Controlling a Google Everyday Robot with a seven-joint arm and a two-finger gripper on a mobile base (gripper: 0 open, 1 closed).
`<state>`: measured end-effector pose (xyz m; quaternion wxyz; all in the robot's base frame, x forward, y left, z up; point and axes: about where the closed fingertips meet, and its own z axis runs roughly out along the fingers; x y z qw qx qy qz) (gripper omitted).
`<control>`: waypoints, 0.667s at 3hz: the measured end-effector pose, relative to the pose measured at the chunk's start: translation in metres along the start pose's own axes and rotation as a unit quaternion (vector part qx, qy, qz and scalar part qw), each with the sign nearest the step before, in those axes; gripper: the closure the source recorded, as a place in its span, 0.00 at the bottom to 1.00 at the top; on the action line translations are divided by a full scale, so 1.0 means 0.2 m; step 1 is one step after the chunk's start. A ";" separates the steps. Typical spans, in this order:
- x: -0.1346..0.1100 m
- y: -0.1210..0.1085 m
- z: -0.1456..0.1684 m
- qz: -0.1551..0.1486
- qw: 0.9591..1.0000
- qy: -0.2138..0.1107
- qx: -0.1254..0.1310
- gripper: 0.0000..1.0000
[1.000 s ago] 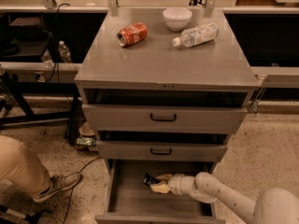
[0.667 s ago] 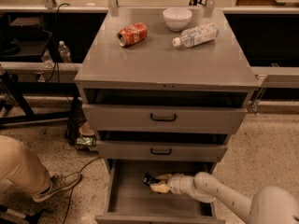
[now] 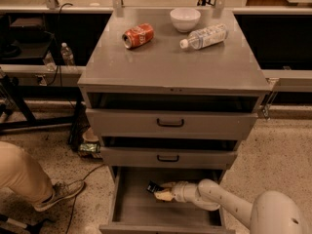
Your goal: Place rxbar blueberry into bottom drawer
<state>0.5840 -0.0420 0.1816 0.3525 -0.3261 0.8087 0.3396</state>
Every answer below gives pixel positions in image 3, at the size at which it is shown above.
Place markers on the red soda can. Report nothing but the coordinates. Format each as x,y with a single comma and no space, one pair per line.
138,35

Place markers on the small water bottle on shelf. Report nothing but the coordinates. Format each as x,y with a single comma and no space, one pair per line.
67,55

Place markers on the black drawer handle middle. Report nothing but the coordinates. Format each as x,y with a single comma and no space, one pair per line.
168,159

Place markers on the grey metal drawer cabinet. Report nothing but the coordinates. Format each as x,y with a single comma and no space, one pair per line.
160,76

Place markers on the dark blueberry rxbar wrapper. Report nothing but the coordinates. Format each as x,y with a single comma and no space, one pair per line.
154,187

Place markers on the grey sneaker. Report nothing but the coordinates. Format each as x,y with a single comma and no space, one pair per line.
61,191

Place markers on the person's leg beige trousers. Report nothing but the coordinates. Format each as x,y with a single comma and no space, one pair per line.
23,175

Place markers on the black drawer handle top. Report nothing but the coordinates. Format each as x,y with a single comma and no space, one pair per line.
170,124

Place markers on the white ceramic bowl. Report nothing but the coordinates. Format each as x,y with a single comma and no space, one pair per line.
184,19

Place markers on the black drawer handle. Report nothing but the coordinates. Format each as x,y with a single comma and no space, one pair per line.
168,159
170,124

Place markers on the clear plastic water bottle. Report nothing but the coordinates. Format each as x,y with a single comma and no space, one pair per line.
205,37

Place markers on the green packet on floor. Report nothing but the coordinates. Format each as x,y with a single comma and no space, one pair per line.
89,150

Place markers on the middle grey drawer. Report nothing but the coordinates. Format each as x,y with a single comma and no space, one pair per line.
147,157

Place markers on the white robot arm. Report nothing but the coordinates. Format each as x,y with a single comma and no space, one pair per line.
271,212

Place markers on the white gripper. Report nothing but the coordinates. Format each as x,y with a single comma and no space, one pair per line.
177,191

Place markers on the top grey drawer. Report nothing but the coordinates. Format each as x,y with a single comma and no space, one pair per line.
197,125

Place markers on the bottom grey open drawer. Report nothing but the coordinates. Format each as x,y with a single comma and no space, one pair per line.
134,210

